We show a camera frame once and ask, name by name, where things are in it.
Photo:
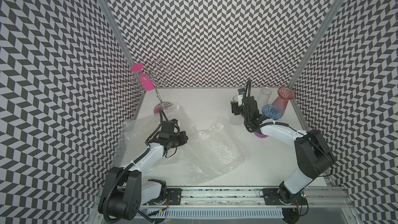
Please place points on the pink plastic wine glass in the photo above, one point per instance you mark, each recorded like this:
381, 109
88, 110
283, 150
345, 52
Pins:
141, 79

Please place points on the blue purple vase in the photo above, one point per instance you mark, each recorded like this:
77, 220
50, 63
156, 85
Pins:
271, 111

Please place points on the pink vase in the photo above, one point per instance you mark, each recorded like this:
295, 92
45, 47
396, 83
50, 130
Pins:
285, 94

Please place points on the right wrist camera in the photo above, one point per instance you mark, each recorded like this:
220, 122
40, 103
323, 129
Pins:
240, 96

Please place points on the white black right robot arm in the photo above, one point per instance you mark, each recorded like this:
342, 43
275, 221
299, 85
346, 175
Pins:
313, 154

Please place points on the clear glass vase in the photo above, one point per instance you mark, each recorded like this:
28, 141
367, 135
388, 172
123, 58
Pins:
264, 96

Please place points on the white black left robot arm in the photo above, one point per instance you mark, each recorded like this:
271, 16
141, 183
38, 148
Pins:
124, 191

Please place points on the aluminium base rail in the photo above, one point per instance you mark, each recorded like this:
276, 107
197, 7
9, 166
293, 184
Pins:
254, 196

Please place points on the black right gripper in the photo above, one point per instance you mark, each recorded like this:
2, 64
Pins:
234, 107

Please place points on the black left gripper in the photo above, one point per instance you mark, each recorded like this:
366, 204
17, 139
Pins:
183, 138

